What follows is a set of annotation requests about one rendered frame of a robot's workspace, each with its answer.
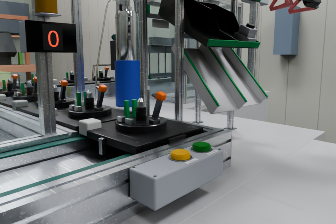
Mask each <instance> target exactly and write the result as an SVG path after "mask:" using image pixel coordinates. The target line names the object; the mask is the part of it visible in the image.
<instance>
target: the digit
mask: <svg viewBox="0 0 336 224"><path fill-rule="evenodd" d="M42 31H43V48H44V51H63V50H64V44H63V26H62V25H55V24H42Z"/></svg>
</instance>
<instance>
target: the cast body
mask: <svg viewBox="0 0 336 224"><path fill-rule="evenodd" d="M255 27H256V26H255V25H253V24H251V23H247V25H241V26H240V28H239V31H238V32H237V33H234V36H233V38H234V39H236V40H238V41H239V42H257V39H256V38H255V36H256V34H257V31H258V30H257V29H256V28H255Z"/></svg>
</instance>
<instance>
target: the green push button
mask: <svg viewBox="0 0 336 224"><path fill-rule="evenodd" d="M192 149H193V150H194V151H197V152H208V151H210V150H211V145H210V144H209V143H207V142H196V143H194V144H193V145H192Z"/></svg>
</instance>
